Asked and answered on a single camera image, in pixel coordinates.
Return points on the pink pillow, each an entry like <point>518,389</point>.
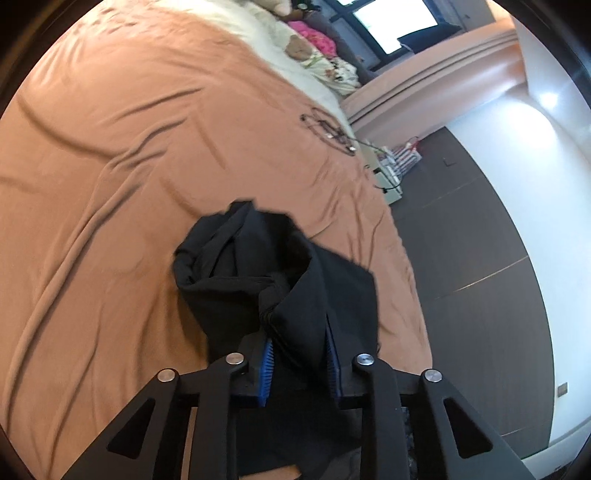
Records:
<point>318,41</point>

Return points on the beige plush toy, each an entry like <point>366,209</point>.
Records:
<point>272,5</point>

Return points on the pink curtain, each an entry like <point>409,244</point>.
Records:
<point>438,78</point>

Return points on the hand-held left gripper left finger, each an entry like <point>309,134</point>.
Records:
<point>267,369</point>

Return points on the grey cushion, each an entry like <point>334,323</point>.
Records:
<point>344,39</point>

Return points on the floral pillow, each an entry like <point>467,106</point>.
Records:
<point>337,74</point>

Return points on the white box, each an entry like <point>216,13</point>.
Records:
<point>392,196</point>

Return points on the striped bag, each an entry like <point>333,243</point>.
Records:
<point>408,157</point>

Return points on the wall socket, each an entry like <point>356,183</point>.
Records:
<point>562,389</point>

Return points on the brown teddy bear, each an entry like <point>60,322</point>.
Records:
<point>298,46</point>

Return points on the window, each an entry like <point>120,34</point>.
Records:
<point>397,23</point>

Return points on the cream quilt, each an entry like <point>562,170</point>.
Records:
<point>295,74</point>

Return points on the orange blanket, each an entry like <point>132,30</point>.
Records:
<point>138,161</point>

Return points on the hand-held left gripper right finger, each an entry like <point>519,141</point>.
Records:
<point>333,369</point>

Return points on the black pants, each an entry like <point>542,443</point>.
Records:
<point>258,258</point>

